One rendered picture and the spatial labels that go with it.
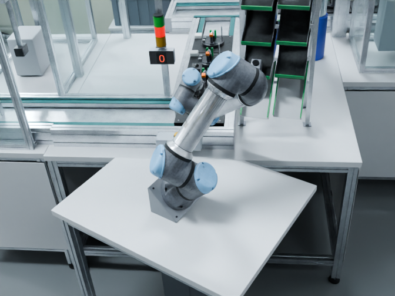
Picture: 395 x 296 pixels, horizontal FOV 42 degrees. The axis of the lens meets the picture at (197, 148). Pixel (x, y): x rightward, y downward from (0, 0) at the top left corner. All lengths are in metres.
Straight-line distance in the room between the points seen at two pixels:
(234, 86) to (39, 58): 1.70
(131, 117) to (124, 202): 0.58
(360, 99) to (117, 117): 1.39
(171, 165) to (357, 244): 1.66
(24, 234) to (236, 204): 1.37
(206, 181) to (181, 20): 1.88
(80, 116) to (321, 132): 1.22
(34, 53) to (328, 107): 1.72
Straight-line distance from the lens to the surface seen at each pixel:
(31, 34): 3.26
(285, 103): 2.45
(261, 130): 2.57
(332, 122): 2.67
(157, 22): 2.46
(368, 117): 3.18
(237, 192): 2.21
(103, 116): 2.68
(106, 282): 3.07
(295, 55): 2.43
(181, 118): 2.48
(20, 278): 3.24
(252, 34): 2.31
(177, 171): 1.89
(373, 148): 3.32
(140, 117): 2.63
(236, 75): 1.81
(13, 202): 2.91
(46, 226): 2.97
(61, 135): 2.58
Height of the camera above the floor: 2.33
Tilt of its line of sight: 37 degrees down
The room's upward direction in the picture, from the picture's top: 4 degrees counter-clockwise
